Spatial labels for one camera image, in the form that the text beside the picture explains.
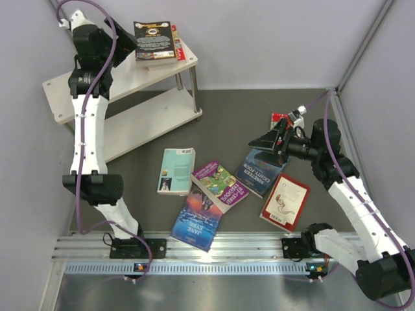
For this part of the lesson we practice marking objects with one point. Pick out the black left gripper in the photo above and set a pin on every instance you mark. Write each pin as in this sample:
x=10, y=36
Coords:
x=122, y=45

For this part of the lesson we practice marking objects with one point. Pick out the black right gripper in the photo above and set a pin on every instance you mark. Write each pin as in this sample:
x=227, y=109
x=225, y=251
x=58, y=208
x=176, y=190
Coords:
x=275, y=153

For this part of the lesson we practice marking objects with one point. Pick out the black treehouse book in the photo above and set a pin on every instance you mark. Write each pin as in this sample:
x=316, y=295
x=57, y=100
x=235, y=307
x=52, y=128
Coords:
x=154, y=43

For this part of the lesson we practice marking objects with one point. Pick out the purple storey treehouse book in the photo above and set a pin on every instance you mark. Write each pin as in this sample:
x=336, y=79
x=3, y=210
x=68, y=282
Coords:
x=221, y=187

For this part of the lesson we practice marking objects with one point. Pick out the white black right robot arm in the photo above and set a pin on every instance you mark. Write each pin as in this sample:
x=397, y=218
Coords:
x=383, y=264

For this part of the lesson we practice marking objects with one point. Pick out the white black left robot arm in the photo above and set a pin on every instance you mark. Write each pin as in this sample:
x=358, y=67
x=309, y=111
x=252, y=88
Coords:
x=89, y=86

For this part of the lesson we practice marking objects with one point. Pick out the dark blue Nineteen Eighty-Four book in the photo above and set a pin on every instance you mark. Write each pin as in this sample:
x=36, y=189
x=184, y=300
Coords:
x=257, y=175

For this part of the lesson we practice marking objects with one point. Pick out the red treehouse book on table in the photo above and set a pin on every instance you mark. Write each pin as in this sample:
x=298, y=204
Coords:
x=275, y=118

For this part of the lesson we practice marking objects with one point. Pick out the red storey treehouse book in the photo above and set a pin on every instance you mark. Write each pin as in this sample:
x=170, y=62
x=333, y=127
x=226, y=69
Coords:
x=180, y=54

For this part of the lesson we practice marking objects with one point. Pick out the red Edward Tulane book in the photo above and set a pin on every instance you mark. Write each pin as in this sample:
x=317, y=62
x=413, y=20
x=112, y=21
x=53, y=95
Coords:
x=285, y=203

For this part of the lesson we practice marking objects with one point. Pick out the white two-tier shelf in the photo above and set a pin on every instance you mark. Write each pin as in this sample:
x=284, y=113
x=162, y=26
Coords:
x=146, y=104

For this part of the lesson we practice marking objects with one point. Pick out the light teal paperback book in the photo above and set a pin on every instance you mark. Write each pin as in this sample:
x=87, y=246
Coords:
x=175, y=174

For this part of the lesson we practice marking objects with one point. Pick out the blue Jane Eyre book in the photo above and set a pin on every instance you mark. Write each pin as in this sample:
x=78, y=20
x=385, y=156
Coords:
x=198, y=221

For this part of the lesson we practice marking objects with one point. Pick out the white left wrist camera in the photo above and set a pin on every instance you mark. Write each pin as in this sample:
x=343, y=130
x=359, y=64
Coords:
x=76, y=20

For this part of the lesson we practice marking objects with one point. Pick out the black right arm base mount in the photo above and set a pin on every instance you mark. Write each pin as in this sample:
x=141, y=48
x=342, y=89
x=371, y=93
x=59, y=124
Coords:
x=296, y=250

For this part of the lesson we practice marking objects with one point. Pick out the aluminium front rail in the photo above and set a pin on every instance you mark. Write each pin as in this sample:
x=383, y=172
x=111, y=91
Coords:
x=230, y=254

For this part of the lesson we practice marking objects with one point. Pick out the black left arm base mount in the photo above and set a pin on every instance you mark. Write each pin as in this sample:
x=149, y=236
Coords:
x=134, y=249

